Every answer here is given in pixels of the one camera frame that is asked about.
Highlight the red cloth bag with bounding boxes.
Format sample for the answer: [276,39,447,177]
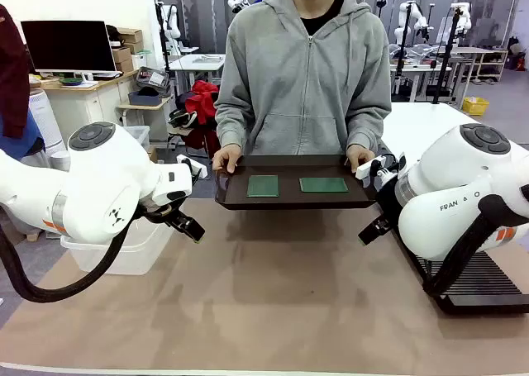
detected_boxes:
[184,80,220,125]

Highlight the white round device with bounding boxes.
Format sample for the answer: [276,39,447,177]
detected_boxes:
[49,150,71,173]

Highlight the person's right forearm grey sleeve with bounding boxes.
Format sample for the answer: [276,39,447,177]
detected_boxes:
[214,98,253,154]

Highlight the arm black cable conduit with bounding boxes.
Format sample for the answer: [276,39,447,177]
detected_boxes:
[0,210,141,303]
[423,193,529,297]

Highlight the dark grey bin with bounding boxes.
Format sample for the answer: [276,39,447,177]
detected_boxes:
[127,90,162,107]

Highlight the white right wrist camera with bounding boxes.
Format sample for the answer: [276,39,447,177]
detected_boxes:
[355,155,408,187]

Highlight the small wooden side table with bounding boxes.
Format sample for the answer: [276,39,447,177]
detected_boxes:
[117,97,174,127]

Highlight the black case with label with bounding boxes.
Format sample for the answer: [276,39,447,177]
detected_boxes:
[136,65,170,90]

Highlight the white air purifier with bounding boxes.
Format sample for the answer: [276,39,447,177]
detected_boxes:
[27,87,67,154]

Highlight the person in maroon top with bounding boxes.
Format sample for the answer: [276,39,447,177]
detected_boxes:
[0,3,45,158]

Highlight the black computer monitor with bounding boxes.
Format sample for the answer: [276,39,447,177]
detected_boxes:
[20,19,118,74]

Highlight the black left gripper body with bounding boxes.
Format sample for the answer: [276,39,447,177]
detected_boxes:
[138,200,185,226]

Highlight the black tripod stand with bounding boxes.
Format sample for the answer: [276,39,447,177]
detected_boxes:
[431,7,462,104]
[392,2,414,100]

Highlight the person's right hand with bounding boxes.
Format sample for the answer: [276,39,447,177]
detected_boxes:
[212,144,242,174]

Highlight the clear plastic box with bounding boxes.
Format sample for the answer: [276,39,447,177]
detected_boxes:
[60,217,174,276]

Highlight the yellow plastic basket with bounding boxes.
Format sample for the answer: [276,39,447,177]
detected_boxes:
[461,97,490,117]

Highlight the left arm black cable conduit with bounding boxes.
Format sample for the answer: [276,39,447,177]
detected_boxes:
[0,210,141,303]

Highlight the person's left hand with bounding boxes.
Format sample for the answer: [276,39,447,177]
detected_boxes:
[346,144,376,174]

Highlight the green rectangular PCB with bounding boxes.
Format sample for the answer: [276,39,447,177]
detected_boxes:
[298,177,350,194]

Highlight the dark brown plastic tray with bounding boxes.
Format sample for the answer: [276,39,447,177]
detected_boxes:
[213,155,378,211]

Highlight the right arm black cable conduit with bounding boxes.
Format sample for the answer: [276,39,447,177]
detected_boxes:
[423,193,529,297]

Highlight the green square PCB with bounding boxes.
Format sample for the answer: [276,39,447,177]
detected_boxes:
[246,174,280,198]

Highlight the stacked cardboard boxes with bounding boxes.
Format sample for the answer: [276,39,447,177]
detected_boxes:
[110,27,145,74]

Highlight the person's left forearm grey sleeve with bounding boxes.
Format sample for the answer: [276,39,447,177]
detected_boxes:
[345,102,393,152]

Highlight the wooden top white desk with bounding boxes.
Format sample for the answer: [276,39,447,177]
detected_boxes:
[28,68,140,150]

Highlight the person in grey hoodie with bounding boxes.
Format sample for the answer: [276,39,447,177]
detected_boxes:
[213,0,393,156]

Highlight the black slotted PCB rack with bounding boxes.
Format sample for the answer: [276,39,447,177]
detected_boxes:
[412,250,529,315]

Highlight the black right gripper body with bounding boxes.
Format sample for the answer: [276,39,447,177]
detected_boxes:
[374,181,401,228]

